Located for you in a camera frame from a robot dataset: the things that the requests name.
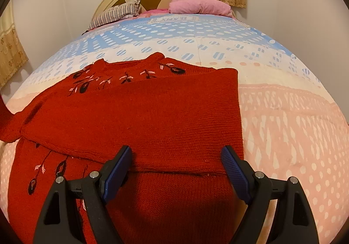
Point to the red knitted sweater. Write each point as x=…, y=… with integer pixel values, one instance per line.
x=136, y=113

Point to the striped pillow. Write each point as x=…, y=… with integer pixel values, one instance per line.
x=111, y=14

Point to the pink and blue patterned bedsheet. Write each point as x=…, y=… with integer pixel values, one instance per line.
x=272, y=124

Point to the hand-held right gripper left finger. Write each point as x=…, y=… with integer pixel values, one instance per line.
x=117, y=174

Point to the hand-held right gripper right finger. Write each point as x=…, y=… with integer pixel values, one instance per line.
x=235, y=174

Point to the pink folded cloth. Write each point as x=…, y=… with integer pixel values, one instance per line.
x=155, y=11

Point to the pink pillow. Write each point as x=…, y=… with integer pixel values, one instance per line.
x=201, y=5

